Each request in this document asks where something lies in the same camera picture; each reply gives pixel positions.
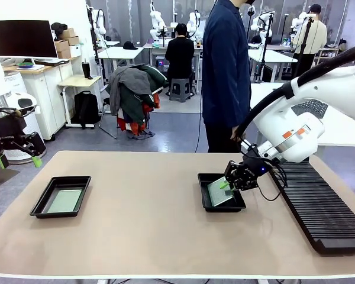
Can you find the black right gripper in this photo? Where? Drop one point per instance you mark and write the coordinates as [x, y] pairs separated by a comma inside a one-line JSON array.
[[251, 174]]

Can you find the black plastic ESD tray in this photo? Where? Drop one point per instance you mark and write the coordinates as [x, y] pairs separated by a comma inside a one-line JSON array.
[[56, 183], [225, 208]]

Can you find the black keyboard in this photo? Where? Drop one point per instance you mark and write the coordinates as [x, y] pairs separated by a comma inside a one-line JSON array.
[[50, 62]]

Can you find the grey plastic step stool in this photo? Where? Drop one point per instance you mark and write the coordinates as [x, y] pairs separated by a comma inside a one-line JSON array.
[[180, 88]]

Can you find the seated person in black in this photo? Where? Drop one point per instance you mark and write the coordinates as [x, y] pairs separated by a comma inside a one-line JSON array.
[[180, 56]]

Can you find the black computer monitor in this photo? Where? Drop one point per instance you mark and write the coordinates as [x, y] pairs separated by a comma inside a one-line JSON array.
[[23, 38]]

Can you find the green bowl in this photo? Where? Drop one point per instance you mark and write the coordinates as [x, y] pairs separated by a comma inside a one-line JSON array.
[[25, 64]]

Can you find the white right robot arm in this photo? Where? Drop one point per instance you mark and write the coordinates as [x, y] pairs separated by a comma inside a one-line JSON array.
[[298, 130]]

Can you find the white workbench desk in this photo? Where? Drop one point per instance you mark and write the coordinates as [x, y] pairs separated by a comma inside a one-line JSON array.
[[156, 48]]

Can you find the white storage cabinet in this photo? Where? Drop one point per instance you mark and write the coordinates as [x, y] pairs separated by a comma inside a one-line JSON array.
[[47, 97]]

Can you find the black backpack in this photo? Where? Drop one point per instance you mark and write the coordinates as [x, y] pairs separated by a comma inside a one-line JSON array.
[[85, 109]]

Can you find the person in navy jacket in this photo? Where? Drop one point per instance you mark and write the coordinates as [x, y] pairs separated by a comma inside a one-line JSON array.
[[225, 74]]

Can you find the black slotted board rack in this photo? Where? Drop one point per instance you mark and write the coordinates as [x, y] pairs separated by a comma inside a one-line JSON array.
[[322, 207]]

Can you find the black baseball cap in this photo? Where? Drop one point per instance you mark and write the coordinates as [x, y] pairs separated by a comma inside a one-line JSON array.
[[130, 45]]

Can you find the dark green jacket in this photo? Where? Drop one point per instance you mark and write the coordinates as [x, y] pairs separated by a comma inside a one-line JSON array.
[[133, 103]]

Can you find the person in beige jacket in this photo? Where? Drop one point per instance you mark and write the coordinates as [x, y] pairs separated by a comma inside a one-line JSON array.
[[310, 35]]

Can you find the navy person's right hand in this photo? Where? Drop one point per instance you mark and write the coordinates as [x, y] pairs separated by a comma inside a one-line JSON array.
[[234, 133]]

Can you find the metal frame chair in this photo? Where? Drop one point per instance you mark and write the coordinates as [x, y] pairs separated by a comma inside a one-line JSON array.
[[104, 104]]

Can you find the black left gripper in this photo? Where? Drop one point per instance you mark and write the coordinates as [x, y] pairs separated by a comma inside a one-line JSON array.
[[6, 133]]

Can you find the black tumbler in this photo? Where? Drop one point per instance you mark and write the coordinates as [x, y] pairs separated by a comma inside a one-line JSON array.
[[86, 71]]

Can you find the grey coat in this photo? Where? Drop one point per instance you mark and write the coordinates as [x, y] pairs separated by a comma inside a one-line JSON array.
[[118, 85]]

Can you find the white cardboard box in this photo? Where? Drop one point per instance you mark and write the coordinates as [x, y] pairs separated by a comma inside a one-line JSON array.
[[75, 51]]

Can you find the white air purifier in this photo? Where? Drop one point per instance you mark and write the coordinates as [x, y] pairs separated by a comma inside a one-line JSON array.
[[16, 83]]

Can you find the black soft bag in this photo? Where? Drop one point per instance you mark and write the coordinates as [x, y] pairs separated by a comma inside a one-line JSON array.
[[59, 27]]

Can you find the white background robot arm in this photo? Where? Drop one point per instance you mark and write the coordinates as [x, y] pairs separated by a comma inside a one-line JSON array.
[[100, 26], [195, 23], [298, 22], [261, 22], [156, 20]]

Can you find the brown cardboard box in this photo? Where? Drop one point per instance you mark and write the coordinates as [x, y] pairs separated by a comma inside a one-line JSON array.
[[67, 33], [61, 45], [64, 54], [72, 41]]

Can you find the orange red garment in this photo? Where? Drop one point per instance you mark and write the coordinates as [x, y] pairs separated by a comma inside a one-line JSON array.
[[122, 124]]

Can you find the black mesh pad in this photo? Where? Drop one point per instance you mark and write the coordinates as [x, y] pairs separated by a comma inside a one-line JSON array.
[[313, 106]]

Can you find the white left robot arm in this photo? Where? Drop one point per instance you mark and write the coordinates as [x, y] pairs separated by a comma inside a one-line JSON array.
[[14, 99]]

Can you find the black tripod stand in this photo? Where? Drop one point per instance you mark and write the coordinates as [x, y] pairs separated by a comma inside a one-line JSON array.
[[302, 47], [265, 53]]

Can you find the white wheeled side table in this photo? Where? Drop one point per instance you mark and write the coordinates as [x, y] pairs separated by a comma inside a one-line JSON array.
[[77, 80]]

